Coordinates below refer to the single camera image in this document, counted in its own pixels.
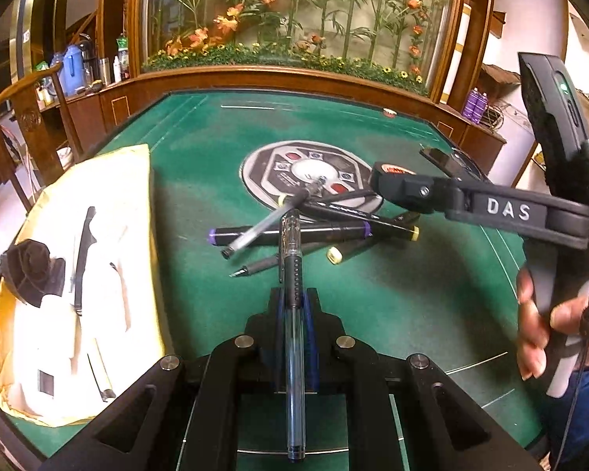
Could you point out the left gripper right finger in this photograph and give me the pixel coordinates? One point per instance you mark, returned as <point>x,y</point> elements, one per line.
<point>402,413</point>

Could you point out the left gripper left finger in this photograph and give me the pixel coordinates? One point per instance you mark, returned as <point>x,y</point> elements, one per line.
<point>184,415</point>

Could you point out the long white brush pen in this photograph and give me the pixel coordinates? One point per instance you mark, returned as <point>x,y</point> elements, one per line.
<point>106,322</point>

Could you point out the yellow capped black marker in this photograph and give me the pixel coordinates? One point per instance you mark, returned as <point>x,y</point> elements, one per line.
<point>379,226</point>

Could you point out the black electrical tape roll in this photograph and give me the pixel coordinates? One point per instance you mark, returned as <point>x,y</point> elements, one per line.
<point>383,168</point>

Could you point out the yellow black mechanical pencil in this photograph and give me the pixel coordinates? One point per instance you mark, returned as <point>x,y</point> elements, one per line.
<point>85,242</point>

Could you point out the clear barrel gel pen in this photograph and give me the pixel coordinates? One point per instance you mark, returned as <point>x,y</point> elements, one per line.
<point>294,337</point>

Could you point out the black fineliner pen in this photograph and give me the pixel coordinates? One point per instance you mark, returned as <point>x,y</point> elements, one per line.
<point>273,261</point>

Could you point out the purple capped black marker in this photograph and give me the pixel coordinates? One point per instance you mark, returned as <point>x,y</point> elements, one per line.
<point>324,232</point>

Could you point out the blue sleeve forearm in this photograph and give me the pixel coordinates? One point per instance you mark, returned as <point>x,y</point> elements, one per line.
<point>575,455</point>

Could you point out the person's right hand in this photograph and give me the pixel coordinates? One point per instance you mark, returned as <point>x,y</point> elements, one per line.
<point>534,330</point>

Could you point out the eyeglasses by phone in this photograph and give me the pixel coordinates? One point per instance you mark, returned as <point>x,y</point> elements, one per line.
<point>469,164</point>

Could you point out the black smartphone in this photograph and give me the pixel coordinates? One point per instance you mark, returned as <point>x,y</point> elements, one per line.
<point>445,163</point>

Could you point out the yellow open storage box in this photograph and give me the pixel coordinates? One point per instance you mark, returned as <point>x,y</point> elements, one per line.
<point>45,375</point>

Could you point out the purple bottles on shelf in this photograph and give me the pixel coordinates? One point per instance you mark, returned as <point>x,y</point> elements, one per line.
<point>475,106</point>

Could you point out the clear silver tip pen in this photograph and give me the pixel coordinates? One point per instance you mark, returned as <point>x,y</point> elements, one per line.
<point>289,203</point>

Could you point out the slim black ballpoint pen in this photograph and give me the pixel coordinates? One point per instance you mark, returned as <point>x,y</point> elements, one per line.
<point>359,193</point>

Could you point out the red white mahjong tile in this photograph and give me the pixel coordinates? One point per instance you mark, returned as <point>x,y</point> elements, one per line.
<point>388,112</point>

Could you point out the black folded item in box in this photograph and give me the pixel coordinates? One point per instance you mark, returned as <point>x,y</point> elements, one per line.
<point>30,272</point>

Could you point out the round dice control panel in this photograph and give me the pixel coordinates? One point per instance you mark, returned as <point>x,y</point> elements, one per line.
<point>279,169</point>

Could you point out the artificial flower planter display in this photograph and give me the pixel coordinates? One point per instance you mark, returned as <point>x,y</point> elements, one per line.
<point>394,42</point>

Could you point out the wooden chair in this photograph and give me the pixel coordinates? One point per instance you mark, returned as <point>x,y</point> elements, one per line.
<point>40,141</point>

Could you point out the blue water kettle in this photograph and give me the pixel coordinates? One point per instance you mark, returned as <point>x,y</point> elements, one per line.
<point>72,73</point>

